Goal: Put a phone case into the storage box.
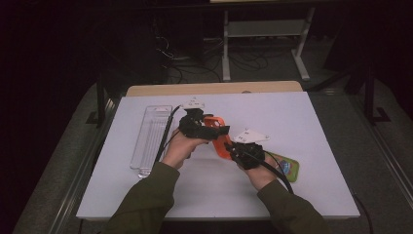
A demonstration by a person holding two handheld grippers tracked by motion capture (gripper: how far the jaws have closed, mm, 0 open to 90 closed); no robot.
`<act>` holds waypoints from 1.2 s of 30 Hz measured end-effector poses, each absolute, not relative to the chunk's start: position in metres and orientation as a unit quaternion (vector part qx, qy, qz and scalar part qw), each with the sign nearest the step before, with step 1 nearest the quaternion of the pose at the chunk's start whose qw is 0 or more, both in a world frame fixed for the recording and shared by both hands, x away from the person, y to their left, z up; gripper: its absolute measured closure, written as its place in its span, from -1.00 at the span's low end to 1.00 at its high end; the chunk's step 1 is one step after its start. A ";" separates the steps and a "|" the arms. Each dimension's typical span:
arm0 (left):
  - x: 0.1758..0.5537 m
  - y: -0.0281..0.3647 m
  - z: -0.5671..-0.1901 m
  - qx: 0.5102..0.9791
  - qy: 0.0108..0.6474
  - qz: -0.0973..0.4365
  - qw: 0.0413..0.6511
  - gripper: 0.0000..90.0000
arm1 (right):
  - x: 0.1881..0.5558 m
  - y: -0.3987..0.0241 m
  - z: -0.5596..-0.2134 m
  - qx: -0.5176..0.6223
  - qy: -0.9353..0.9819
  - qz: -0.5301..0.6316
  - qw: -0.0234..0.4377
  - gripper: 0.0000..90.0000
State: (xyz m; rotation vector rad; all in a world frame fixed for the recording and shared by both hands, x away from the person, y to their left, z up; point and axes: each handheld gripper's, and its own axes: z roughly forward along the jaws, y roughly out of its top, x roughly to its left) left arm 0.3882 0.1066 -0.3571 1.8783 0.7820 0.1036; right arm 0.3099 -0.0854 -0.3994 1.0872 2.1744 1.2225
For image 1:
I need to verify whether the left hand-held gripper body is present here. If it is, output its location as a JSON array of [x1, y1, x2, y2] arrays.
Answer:
[[178, 97, 219, 140]]

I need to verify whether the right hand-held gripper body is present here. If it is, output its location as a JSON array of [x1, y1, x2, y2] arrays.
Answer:
[[233, 128, 271, 171]]

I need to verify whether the orange phone case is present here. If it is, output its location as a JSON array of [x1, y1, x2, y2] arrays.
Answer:
[[203, 115, 235, 161]]

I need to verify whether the clear plastic tray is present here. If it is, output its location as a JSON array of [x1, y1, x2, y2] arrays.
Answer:
[[130, 104, 173, 179]]

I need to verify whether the person's right hand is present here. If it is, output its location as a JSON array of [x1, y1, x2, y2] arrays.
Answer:
[[238, 155, 286, 192]]

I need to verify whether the person's left hand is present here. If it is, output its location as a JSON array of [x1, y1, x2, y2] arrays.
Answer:
[[162, 129, 210, 170]]

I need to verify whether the black metal stand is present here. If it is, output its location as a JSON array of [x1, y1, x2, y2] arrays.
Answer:
[[363, 64, 393, 126], [86, 74, 115, 129]]

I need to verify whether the right hand-held gripper cable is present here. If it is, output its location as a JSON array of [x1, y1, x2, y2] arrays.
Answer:
[[259, 150, 374, 234]]

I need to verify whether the tangle of black floor cables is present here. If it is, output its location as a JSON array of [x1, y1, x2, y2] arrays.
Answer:
[[152, 32, 271, 84]]

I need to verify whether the white metal desk frame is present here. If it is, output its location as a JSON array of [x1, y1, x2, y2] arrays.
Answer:
[[222, 7, 316, 82]]

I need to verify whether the metal floor rail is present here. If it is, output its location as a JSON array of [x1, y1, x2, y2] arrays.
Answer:
[[350, 94, 413, 209], [48, 97, 121, 234]]

